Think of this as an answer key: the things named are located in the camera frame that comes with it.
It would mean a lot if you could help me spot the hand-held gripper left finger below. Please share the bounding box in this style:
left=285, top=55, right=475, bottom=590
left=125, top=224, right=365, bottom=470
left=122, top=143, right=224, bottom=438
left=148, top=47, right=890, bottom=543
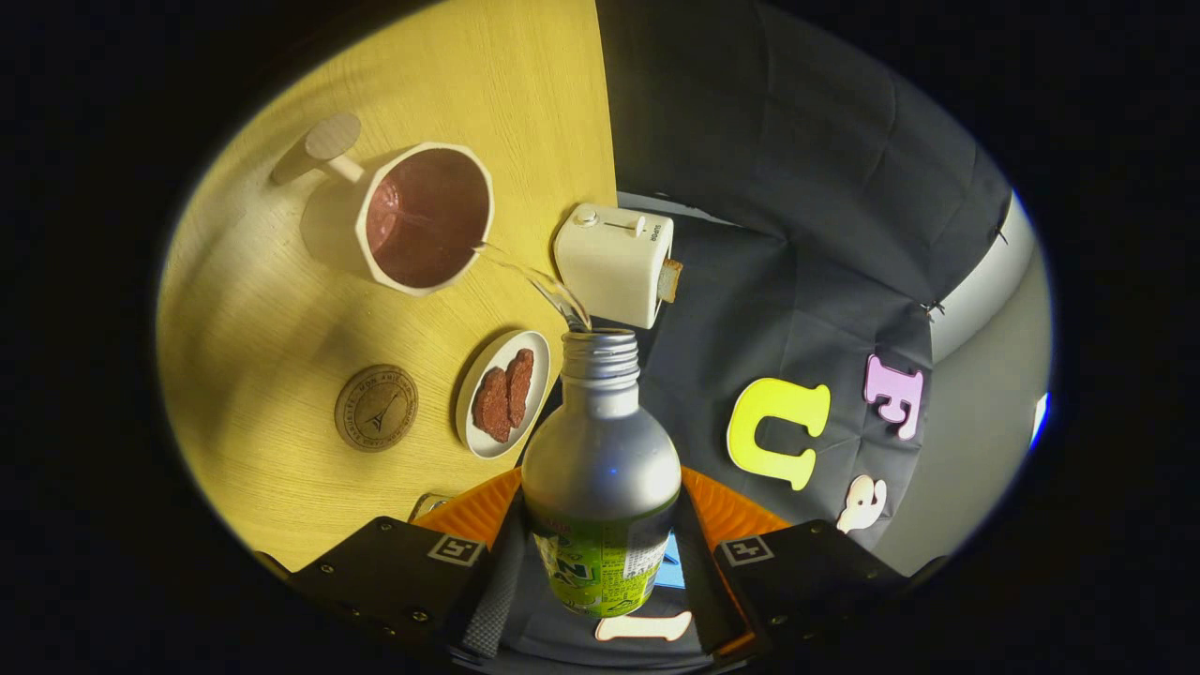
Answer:
left=258, top=469, right=526, bottom=668

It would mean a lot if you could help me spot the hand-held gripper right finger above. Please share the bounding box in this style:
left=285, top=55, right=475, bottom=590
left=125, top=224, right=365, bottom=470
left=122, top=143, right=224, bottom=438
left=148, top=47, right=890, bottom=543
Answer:
left=673, top=467, right=938, bottom=671

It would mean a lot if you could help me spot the silver bottle with green label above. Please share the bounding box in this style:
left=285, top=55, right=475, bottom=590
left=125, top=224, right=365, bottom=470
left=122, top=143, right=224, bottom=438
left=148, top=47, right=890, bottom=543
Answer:
left=520, top=329, right=683, bottom=618

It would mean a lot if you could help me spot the round wooden coaster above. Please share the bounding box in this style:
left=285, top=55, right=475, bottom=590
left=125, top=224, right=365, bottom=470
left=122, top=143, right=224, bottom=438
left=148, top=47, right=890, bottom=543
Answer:
left=335, top=364, right=420, bottom=454

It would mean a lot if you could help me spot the clear juice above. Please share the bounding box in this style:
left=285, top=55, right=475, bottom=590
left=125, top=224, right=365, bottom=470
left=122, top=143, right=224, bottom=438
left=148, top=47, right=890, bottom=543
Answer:
left=473, top=242, right=593, bottom=331

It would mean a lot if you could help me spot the beige cup with wooden handle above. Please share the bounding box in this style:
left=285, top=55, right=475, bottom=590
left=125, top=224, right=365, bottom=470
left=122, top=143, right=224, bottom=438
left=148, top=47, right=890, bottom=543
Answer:
left=272, top=112, right=495, bottom=298

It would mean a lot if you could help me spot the white oval plate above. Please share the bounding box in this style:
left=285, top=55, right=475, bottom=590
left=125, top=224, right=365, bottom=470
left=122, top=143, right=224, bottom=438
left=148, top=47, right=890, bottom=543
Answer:
left=455, top=329, right=552, bottom=460

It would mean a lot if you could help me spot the brown meat piece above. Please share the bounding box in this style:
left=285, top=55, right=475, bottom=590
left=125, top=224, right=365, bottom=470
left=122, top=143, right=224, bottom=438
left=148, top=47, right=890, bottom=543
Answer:
left=506, top=349, right=535, bottom=429
left=472, top=367, right=514, bottom=443

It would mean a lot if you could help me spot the white toaster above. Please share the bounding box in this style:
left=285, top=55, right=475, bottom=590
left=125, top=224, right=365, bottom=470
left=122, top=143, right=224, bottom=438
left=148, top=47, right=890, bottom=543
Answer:
left=553, top=202, right=676, bottom=330

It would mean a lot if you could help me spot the wooden table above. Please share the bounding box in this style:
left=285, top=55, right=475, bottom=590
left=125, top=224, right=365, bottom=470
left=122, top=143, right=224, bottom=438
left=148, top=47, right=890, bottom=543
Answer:
left=155, top=0, right=620, bottom=573

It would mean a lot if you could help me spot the black backdrop cloth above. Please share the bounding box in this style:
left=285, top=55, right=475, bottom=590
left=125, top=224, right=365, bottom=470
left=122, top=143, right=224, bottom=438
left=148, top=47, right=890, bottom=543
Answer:
left=497, top=0, right=1013, bottom=671

